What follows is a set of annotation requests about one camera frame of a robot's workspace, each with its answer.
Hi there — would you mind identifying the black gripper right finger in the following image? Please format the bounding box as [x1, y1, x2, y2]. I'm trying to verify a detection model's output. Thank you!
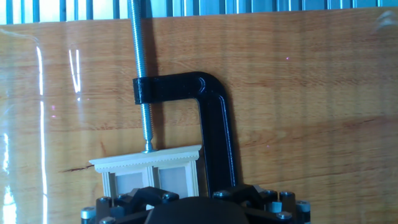
[213, 184, 312, 224]

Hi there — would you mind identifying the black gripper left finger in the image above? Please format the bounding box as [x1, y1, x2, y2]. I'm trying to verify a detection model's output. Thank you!
[80, 186, 180, 224]

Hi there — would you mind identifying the small wooden compartment box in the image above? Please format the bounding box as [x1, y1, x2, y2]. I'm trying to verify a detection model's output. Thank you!
[88, 144, 203, 208]

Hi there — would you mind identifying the black C-clamp with silver screw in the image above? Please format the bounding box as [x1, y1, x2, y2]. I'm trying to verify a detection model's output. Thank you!
[127, 0, 240, 198]

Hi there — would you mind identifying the brown wooden board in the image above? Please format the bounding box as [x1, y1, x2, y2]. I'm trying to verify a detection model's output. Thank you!
[0, 6, 398, 224]

